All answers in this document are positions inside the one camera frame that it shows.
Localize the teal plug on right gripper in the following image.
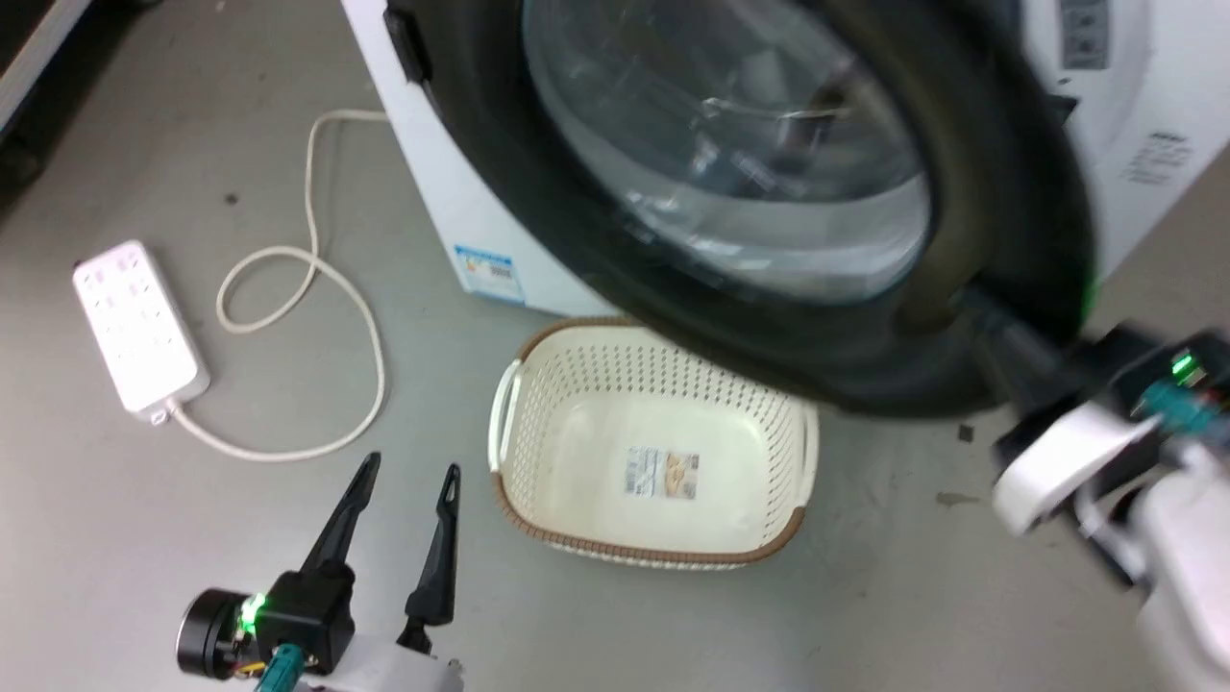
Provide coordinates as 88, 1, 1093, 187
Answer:
1134, 379, 1223, 435

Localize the white front-load washing machine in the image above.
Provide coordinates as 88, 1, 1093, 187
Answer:
340, 0, 1230, 319

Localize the teal plug on left gripper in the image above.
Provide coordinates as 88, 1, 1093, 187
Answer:
254, 645, 305, 692

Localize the paper label inside basket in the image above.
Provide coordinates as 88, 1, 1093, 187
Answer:
625, 446, 701, 500

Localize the cream power strip cable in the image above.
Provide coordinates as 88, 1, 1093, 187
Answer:
165, 109, 390, 464

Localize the black round glass washer door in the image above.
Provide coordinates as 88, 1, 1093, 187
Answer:
384, 0, 1102, 420

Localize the cream perforated laundry basket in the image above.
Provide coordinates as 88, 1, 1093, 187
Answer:
488, 317, 821, 571

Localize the black door latch block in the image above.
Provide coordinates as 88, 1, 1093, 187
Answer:
383, 7, 434, 87

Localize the dark cabinet with white edge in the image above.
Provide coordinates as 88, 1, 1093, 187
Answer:
0, 0, 94, 189

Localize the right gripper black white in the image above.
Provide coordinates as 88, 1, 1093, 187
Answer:
959, 285, 1230, 536

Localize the white power strip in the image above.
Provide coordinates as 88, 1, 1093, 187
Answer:
72, 239, 212, 424

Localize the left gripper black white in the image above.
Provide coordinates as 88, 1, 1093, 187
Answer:
176, 451, 466, 692

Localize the teal plug on gripper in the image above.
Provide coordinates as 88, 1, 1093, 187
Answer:
254, 645, 305, 692
1134, 379, 1223, 435

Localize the blue energy label sticker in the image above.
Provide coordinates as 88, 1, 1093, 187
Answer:
453, 244, 528, 307

